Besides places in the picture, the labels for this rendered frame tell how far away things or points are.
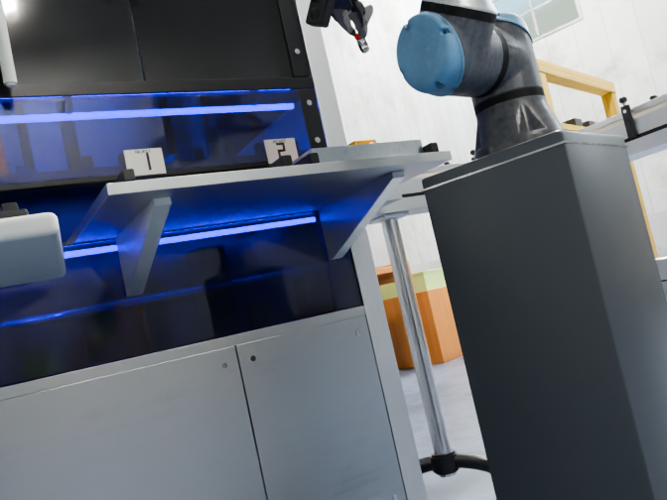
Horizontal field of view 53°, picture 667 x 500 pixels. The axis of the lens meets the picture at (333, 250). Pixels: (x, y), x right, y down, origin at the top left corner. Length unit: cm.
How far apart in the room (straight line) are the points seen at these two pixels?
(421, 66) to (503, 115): 17
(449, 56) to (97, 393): 95
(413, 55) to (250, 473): 97
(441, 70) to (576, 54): 906
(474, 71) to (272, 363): 84
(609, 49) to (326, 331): 855
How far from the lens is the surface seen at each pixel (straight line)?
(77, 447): 147
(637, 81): 971
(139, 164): 156
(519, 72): 115
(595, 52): 996
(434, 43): 103
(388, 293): 559
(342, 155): 131
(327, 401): 164
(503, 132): 111
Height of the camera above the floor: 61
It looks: 5 degrees up
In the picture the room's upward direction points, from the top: 13 degrees counter-clockwise
